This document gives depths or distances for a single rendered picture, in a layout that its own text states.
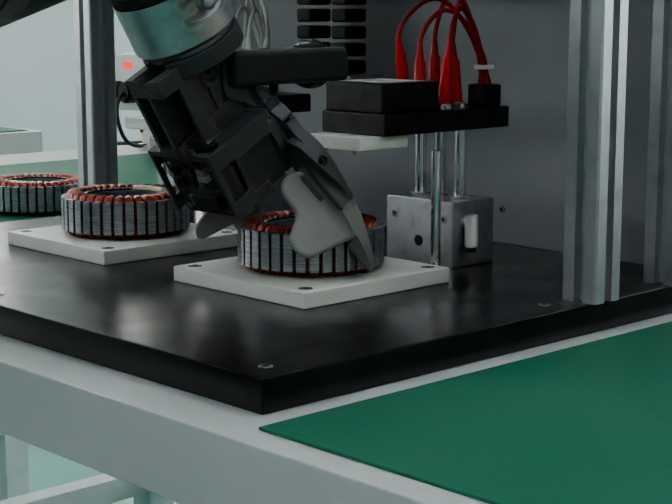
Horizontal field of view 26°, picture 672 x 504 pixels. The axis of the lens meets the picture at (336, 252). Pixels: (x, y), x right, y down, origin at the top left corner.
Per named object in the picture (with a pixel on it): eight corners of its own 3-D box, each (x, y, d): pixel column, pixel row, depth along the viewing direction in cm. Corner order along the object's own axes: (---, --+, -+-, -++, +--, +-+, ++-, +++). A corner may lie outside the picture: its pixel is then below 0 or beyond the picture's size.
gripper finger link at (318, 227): (331, 309, 104) (244, 214, 104) (382, 260, 107) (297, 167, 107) (348, 296, 101) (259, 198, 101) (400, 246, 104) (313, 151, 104)
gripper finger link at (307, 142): (321, 226, 106) (241, 139, 106) (337, 212, 107) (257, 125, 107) (347, 203, 102) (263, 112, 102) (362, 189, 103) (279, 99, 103)
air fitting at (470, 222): (471, 253, 117) (472, 216, 116) (460, 251, 118) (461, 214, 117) (480, 251, 117) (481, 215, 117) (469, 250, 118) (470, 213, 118)
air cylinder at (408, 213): (451, 269, 117) (452, 200, 116) (385, 257, 122) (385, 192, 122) (493, 261, 120) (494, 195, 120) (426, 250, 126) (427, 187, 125)
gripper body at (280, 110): (178, 216, 107) (106, 76, 101) (255, 151, 111) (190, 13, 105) (245, 227, 101) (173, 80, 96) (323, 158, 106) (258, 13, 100)
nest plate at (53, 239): (104, 265, 119) (104, 250, 118) (7, 244, 129) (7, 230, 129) (246, 245, 129) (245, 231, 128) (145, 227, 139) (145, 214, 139)
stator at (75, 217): (123, 245, 121) (122, 201, 120) (35, 232, 128) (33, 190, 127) (216, 229, 130) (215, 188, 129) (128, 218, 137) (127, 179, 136)
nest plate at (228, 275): (304, 309, 101) (304, 292, 101) (173, 281, 112) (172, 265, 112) (449, 282, 111) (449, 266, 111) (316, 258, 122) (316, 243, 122)
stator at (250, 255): (306, 285, 104) (305, 233, 103) (207, 265, 112) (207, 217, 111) (414, 266, 111) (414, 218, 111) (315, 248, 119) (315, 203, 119)
